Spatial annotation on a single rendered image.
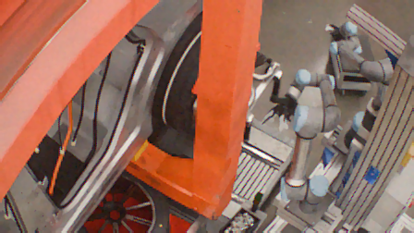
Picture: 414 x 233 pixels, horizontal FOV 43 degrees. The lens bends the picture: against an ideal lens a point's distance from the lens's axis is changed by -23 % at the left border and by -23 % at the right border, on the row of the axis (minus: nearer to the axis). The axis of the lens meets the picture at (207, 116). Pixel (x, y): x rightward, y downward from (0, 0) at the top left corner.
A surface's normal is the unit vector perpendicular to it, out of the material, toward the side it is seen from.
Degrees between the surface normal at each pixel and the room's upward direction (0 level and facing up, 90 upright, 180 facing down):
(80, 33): 0
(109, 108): 7
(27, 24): 0
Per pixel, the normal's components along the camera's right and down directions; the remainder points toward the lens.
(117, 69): -0.43, 0.33
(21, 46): 0.04, -0.56
